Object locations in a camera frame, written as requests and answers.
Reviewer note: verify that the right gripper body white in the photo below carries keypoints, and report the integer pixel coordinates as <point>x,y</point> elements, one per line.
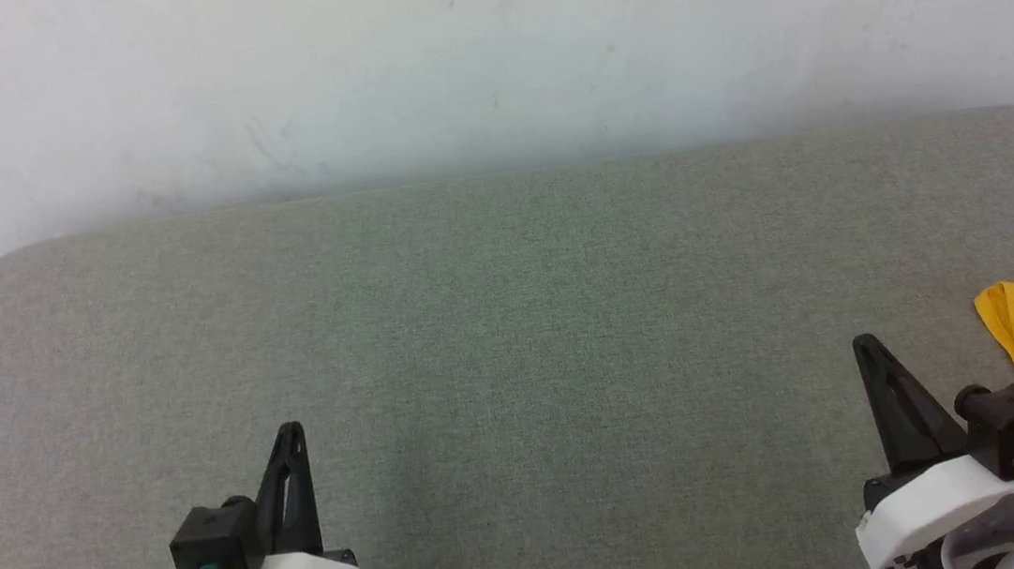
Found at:
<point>935,503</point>

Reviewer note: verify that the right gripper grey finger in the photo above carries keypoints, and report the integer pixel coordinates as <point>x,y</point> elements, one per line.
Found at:
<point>913,430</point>

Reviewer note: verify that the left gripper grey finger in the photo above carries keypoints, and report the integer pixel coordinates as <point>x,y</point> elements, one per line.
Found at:
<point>296,504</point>

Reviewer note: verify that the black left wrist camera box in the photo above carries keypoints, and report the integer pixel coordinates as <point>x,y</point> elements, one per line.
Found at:
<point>214,541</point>

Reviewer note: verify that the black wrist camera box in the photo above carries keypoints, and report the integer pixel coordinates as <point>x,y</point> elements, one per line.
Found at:
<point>214,541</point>
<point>1012,425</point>

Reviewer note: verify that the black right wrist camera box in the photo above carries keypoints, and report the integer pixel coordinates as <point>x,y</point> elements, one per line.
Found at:
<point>1012,425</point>

